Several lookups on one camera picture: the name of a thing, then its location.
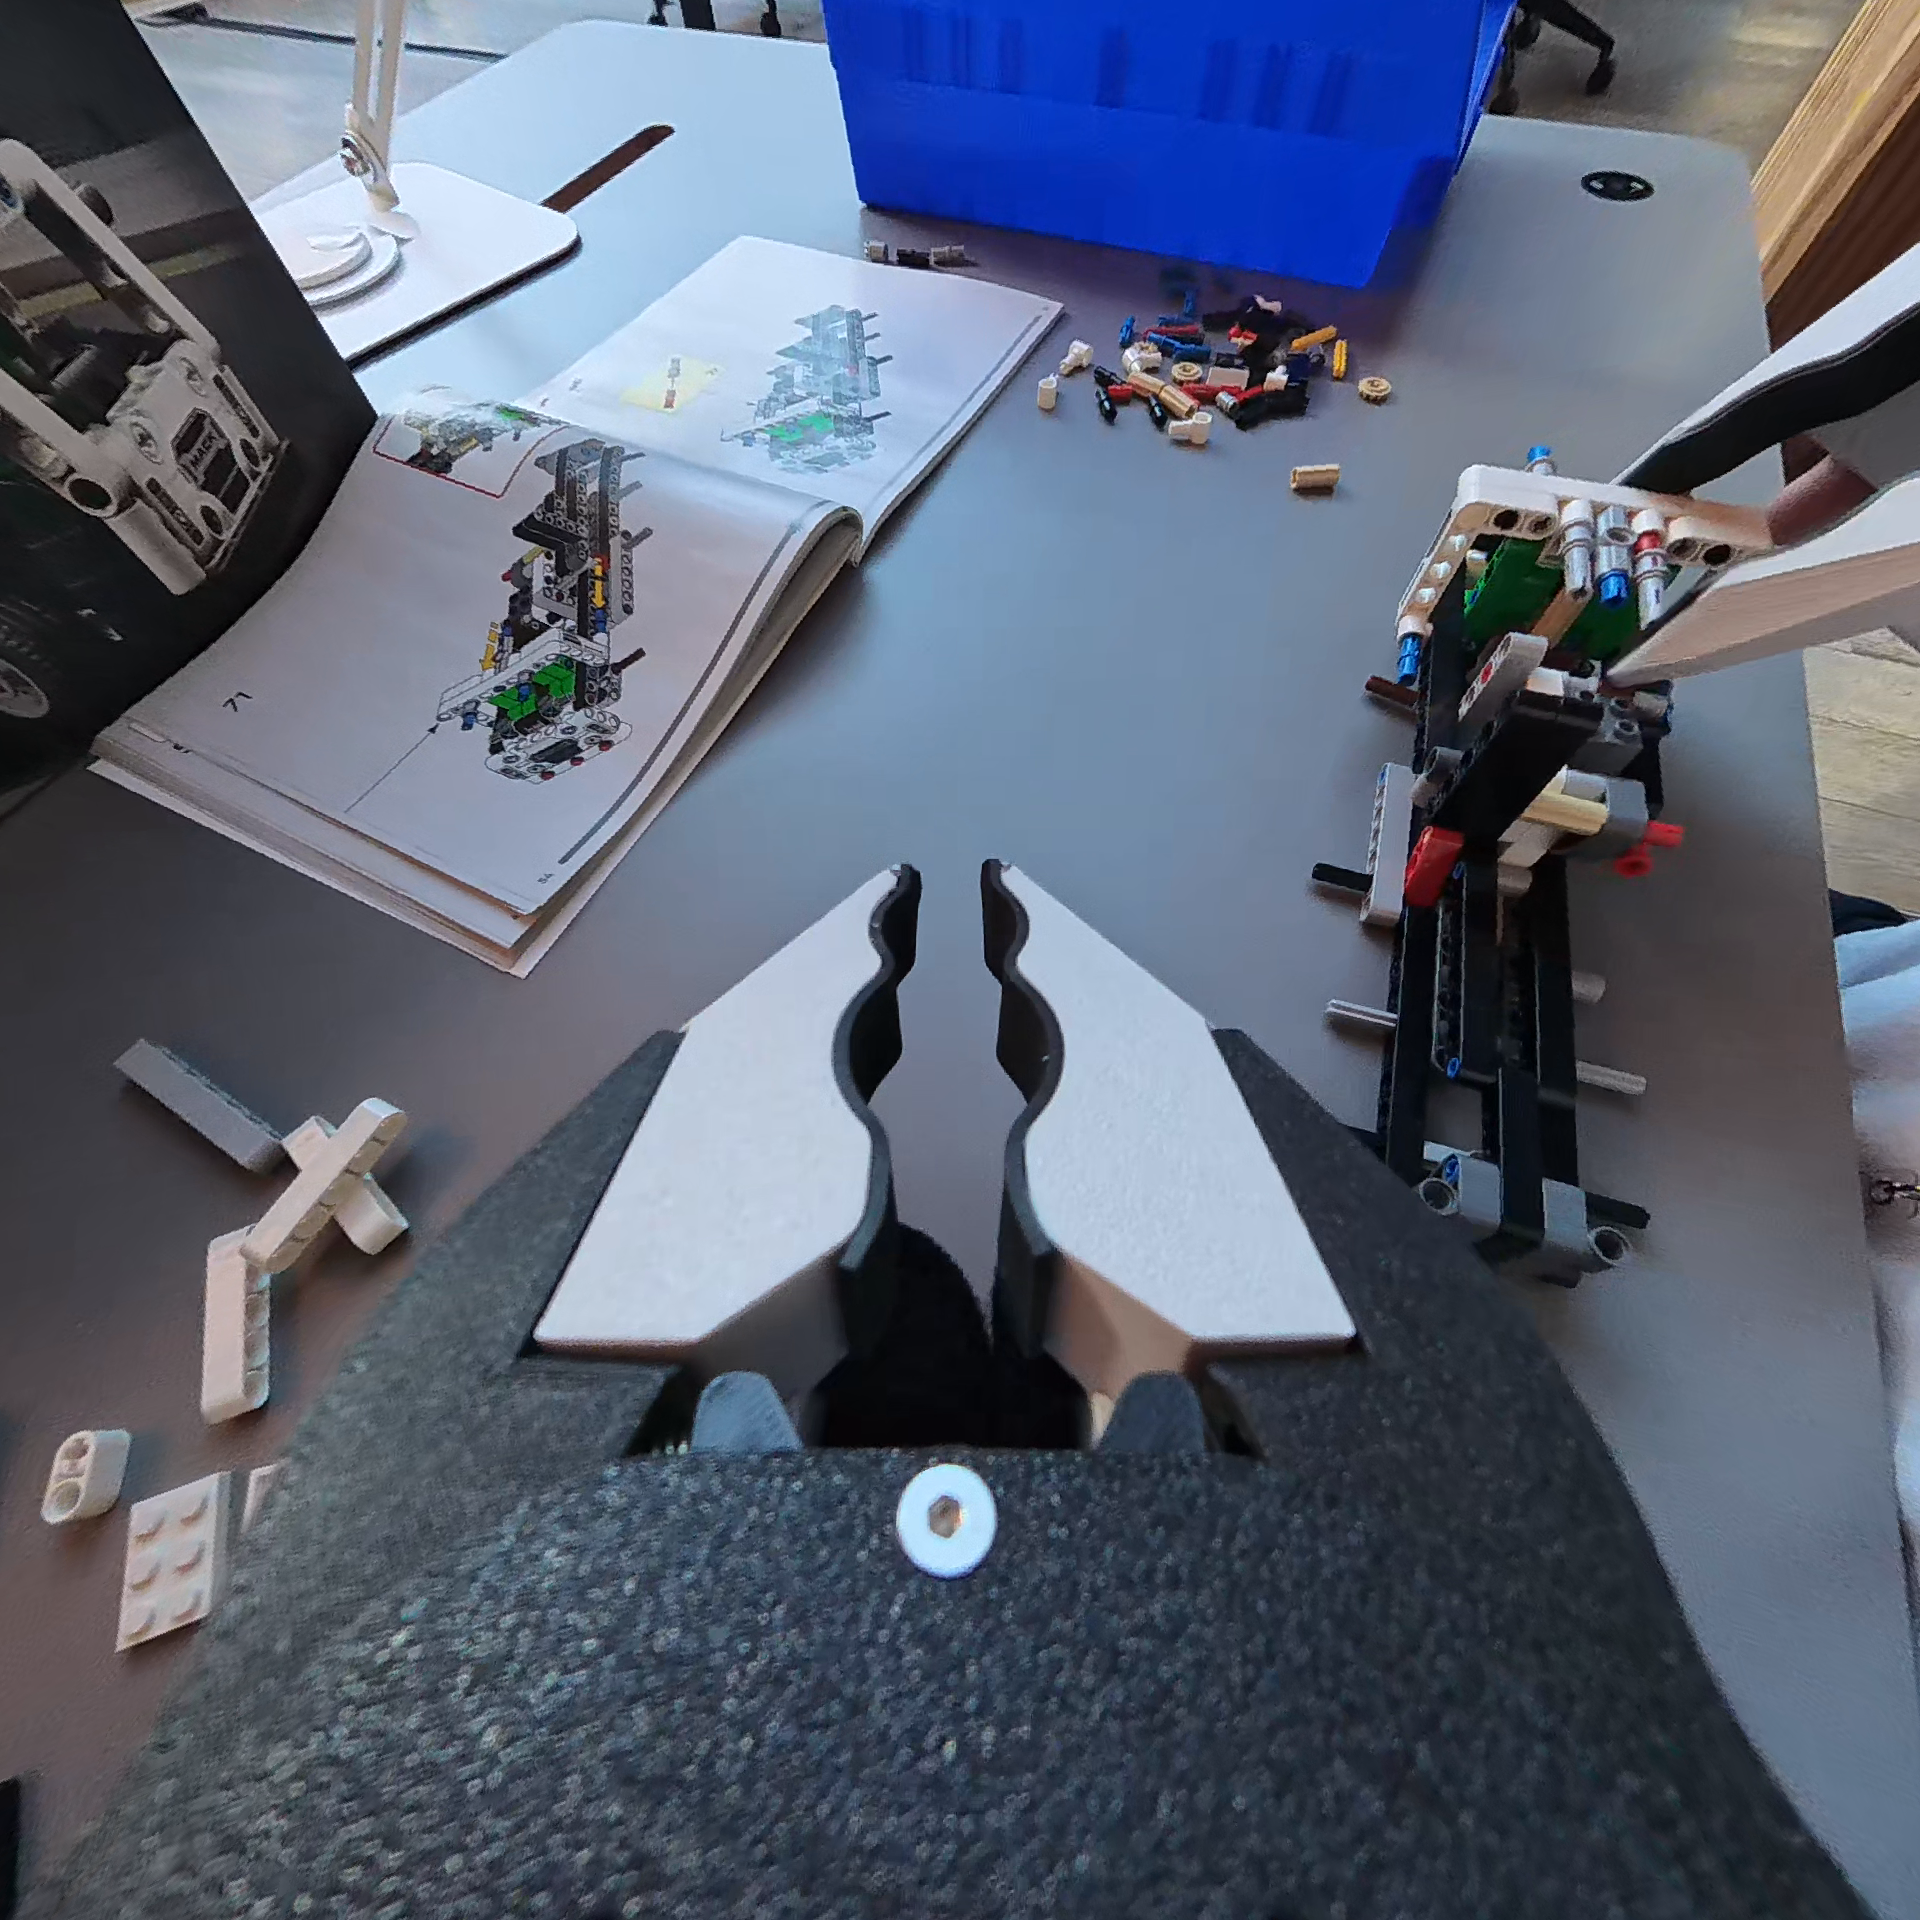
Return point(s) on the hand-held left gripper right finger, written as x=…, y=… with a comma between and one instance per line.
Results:
x=1170, y=1185

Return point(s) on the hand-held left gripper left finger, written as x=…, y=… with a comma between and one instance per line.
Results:
x=721, y=1185

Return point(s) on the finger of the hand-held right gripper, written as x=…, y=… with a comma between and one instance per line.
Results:
x=1799, y=593
x=1815, y=374

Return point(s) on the black and white lego truck model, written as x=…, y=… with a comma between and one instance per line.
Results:
x=1501, y=750

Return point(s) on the white cross lego piece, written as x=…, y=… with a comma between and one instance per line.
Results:
x=322, y=1185

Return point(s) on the long white lego beam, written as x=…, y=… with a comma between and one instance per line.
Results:
x=233, y=1341

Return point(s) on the grey lego beam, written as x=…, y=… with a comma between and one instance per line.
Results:
x=194, y=1102

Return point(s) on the pile of small lego pieces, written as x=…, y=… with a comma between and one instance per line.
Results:
x=1248, y=404

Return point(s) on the white studded lego plate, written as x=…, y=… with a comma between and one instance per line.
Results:
x=172, y=1560

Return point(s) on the open lego instruction booklet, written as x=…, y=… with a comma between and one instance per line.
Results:
x=721, y=494

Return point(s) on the white two-hole lego beam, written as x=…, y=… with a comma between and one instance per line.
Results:
x=85, y=1477

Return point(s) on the black lego set box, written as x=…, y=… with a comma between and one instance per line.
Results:
x=150, y=299

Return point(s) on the wooden panel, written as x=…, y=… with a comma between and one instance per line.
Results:
x=1846, y=180

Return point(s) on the black office chair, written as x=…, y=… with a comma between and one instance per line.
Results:
x=1569, y=36

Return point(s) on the person's pale clothing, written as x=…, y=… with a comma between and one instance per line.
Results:
x=1887, y=1049

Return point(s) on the blue plastic bin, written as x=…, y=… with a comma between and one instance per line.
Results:
x=1141, y=149

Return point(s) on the white lamp base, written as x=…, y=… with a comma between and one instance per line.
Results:
x=481, y=240

